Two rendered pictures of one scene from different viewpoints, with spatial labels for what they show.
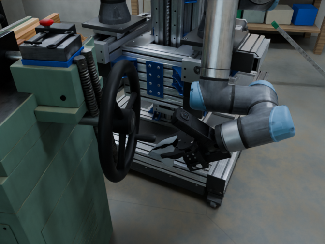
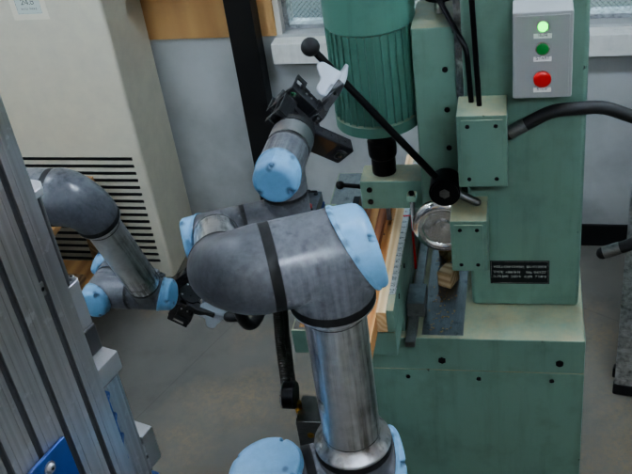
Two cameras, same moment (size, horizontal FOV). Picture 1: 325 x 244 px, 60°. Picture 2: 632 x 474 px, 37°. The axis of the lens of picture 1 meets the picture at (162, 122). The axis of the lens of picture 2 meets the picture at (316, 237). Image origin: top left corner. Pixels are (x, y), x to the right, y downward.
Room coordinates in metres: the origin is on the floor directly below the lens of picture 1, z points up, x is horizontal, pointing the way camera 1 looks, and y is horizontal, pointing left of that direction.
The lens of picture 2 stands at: (2.31, 0.47, 2.09)
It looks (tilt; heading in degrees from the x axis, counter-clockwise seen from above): 34 degrees down; 187
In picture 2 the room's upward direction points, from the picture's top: 9 degrees counter-clockwise
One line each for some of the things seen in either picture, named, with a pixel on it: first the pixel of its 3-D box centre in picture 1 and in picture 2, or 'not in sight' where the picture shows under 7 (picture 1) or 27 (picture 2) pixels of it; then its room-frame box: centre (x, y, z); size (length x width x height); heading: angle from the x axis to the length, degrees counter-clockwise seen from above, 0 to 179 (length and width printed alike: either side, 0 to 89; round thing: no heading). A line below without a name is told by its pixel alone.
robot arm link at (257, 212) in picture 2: not in sight; (279, 219); (1.01, 0.26, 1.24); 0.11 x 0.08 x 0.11; 104
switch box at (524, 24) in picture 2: not in sight; (542, 49); (0.79, 0.73, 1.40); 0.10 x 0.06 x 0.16; 81
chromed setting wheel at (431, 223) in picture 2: not in sight; (443, 225); (0.74, 0.54, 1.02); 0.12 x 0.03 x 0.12; 81
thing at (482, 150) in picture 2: not in sight; (482, 142); (0.78, 0.62, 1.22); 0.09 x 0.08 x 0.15; 81
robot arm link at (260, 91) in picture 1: (255, 101); (107, 292); (0.62, -0.24, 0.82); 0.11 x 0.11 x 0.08; 79
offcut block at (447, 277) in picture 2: not in sight; (448, 275); (0.65, 0.55, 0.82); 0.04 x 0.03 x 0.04; 147
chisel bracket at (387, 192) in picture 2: not in sight; (395, 189); (0.61, 0.45, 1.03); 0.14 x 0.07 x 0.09; 81
